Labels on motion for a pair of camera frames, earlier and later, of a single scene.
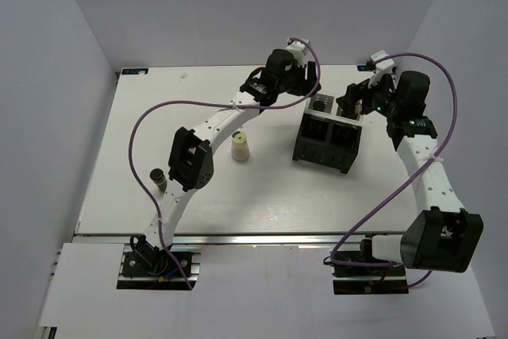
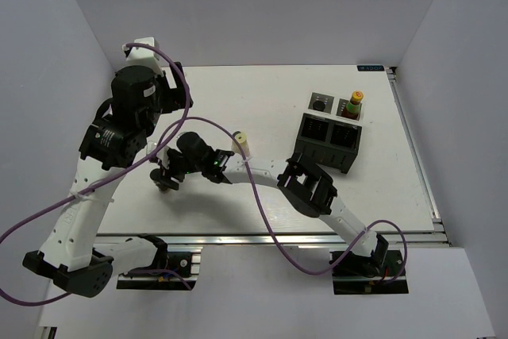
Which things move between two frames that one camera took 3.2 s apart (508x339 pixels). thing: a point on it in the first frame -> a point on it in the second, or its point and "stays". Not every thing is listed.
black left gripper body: [294, 82] -> [167, 99]
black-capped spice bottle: [318, 105] stays
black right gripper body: [379, 98] -> [179, 166]
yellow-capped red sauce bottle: [358, 109] stays
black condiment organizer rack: [326, 138] stays
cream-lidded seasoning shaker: [240, 148] stays
